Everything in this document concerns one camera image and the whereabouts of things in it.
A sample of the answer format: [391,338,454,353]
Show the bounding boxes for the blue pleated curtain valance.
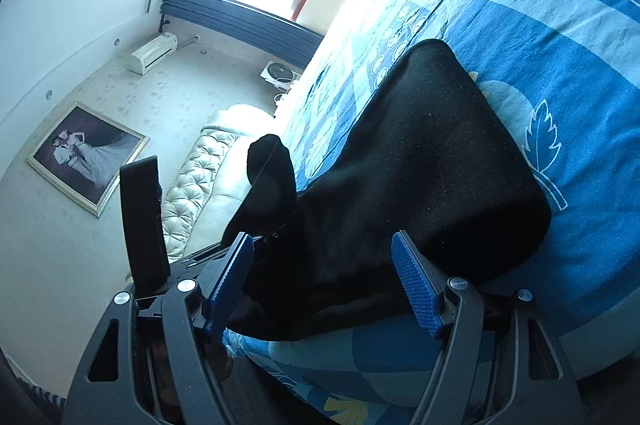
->
[160,0,323,68]

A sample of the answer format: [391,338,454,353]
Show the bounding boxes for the cream tufted leather headboard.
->
[162,104,273,263]

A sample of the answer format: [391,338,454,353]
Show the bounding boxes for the blue patterned bed sheet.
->
[224,0,639,424]

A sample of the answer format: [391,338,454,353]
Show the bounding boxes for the framed wedding photo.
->
[27,101,150,218]

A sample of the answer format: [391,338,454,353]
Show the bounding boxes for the white wall air conditioner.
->
[127,33,178,76]

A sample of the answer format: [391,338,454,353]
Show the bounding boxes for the white round wall fan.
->
[260,61,300,92]

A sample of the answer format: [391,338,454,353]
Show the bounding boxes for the black pants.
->
[222,39,551,341]

